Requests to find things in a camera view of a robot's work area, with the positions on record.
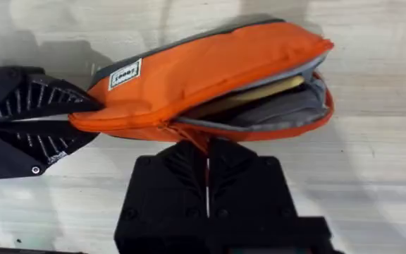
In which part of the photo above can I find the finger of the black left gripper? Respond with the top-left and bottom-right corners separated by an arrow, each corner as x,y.
0,121 -> 100,185
0,66 -> 104,125

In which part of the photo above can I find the orange soft zip bag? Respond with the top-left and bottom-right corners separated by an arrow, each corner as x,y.
68,13 -> 335,155

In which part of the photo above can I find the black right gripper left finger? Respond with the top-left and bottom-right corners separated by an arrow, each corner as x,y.
114,140 -> 209,231

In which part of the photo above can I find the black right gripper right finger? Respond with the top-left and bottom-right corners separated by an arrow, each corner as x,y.
208,138 -> 298,227

